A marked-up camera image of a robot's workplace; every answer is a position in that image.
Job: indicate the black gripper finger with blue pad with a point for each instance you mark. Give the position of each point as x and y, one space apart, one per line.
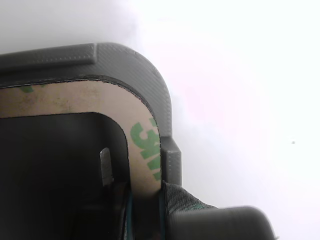
212 225

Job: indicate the gripper finger with metal tab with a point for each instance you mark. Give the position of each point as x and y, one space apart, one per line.
107 212

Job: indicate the beige taped rectangular frame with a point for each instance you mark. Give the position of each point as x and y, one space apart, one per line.
75 100

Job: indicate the grey holder plate with rails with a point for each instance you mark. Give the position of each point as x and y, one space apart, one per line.
150 75

